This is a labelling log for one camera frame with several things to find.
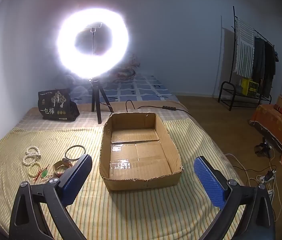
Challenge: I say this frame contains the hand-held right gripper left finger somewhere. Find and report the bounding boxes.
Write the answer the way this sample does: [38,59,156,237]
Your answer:
[8,154,93,240]

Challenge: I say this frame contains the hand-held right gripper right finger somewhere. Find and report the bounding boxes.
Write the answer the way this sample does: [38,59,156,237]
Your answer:
[193,156,276,240]

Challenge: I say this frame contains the rose gold wristwatch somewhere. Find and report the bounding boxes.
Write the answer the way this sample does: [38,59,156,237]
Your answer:
[53,158,74,175]

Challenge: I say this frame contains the cream bead necklace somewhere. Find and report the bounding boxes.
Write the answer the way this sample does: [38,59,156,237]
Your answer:
[40,175,59,184]

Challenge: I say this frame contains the thin metal bangle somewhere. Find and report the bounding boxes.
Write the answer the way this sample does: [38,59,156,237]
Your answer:
[65,145,86,161]

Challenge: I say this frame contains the cream bead bracelet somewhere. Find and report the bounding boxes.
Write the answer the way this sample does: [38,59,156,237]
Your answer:
[27,163,43,178]

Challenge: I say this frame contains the white pearl bracelet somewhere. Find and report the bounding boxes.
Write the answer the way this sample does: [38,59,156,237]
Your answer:
[23,154,41,166]
[26,146,41,156]

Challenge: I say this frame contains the cardboard box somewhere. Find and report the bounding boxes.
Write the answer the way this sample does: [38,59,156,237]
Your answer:
[99,112,183,192]

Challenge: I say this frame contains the white power strip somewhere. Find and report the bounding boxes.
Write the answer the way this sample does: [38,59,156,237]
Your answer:
[256,170,276,183]

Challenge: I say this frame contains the small black device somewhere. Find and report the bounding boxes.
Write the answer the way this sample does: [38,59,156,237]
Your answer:
[255,142,273,155]

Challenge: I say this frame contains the beige plaid bed sheet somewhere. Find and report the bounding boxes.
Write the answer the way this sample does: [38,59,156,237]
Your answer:
[22,100,194,130]

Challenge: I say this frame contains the black tripod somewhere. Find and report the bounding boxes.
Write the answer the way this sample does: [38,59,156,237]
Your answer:
[88,79,114,125]

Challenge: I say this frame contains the black printed bag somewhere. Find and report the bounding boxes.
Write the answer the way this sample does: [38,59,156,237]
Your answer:
[38,89,80,122]

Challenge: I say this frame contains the yellow crate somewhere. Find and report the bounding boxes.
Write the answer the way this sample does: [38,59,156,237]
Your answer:
[241,78,259,96]

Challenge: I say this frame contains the dried twig wreath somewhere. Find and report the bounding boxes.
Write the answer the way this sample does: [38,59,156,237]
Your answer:
[111,54,141,82]

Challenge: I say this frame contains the black garment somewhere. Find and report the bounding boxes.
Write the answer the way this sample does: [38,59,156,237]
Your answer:
[265,41,279,98]

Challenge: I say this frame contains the dark green garment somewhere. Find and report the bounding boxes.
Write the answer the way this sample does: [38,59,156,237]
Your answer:
[252,36,266,80]

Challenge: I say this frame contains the striped white towel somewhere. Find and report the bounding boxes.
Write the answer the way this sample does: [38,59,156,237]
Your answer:
[233,17,255,79]

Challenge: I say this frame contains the black clothes rack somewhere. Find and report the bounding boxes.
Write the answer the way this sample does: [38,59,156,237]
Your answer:
[218,6,279,112]

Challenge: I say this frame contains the jade pendant with red cord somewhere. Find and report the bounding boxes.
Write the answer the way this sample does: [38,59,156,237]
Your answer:
[32,165,50,182]

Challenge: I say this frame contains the white cables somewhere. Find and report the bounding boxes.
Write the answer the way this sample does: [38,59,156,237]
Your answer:
[225,154,281,220]

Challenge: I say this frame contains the black cable with inline switch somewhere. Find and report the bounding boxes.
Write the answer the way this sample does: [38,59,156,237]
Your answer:
[126,100,191,117]

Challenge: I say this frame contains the ring light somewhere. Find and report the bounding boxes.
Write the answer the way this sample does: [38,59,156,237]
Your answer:
[56,10,131,79]

